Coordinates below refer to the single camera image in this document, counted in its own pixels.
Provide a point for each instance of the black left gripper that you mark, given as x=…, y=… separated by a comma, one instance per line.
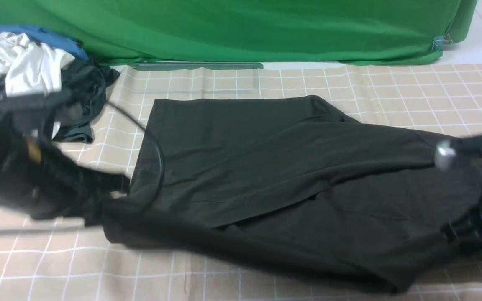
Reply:
x=36, y=178

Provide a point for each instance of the dark gray long-sleeve top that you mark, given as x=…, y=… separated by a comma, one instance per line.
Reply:
x=295, y=187

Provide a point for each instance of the white crumpled garment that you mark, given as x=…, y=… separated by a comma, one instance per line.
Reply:
x=28, y=67

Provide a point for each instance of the beige checkered table mat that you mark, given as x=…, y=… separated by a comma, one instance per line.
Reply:
x=58, y=261

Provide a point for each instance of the dark teal crumpled garment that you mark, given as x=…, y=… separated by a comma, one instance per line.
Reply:
x=88, y=82

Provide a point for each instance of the blue crumpled garment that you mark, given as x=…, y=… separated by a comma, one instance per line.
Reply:
x=55, y=40

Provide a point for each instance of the blue binder clip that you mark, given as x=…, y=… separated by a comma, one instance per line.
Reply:
x=441, y=42

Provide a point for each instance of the green backdrop cloth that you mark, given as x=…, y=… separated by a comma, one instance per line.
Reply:
x=358, y=32

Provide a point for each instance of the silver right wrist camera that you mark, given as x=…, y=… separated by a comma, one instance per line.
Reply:
x=444, y=155

